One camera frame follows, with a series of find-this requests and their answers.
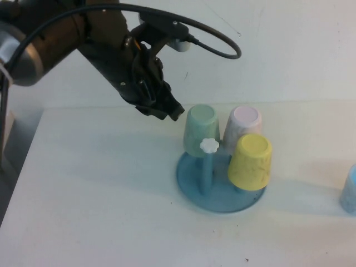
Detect pink plastic cup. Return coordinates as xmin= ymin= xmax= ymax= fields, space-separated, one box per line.
xmin=223 ymin=105 xmax=263 ymax=156

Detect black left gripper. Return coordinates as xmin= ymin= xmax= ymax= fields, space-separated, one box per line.
xmin=80 ymin=24 xmax=186 ymax=122

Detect black camera cable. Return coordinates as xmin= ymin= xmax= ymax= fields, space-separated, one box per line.
xmin=0 ymin=2 xmax=242 ymax=84

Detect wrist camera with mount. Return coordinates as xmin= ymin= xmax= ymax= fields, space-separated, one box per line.
xmin=138 ymin=10 xmax=195 ymax=53

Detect blue plastic cup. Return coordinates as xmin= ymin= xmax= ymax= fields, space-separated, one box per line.
xmin=339 ymin=164 xmax=356 ymax=216

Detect blue cup stand white caps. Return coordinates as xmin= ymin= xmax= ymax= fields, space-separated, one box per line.
xmin=176 ymin=138 xmax=268 ymax=214

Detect green plastic cup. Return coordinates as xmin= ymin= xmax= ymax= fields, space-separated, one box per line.
xmin=182 ymin=103 xmax=222 ymax=158

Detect yellow plastic cup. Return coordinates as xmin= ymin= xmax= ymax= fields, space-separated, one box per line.
xmin=227 ymin=133 xmax=273 ymax=192

